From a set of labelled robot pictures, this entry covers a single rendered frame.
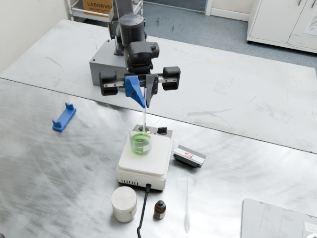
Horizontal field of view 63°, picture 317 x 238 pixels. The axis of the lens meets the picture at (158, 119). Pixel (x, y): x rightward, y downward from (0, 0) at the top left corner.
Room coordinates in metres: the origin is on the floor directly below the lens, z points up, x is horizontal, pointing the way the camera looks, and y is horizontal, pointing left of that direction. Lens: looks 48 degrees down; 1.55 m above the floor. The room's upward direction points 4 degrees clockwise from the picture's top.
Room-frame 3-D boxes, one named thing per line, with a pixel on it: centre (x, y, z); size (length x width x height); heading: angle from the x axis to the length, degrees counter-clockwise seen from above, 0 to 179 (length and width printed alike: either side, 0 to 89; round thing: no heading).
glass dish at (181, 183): (0.35, -0.09, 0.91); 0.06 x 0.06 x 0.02
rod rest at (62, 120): (0.56, 0.31, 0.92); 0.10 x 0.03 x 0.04; 168
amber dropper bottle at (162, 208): (0.27, -0.02, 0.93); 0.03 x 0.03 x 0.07
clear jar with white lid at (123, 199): (0.26, 0.07, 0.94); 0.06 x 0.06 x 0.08
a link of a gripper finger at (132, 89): (0.42, 0.06, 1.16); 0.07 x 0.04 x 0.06; 14
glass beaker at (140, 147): (0.40, 0.04, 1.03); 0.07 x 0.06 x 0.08; 75
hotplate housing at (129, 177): (0.42, 0.02, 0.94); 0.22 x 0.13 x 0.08; 173
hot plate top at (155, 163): (0.39, 0.03, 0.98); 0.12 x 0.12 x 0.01; 83
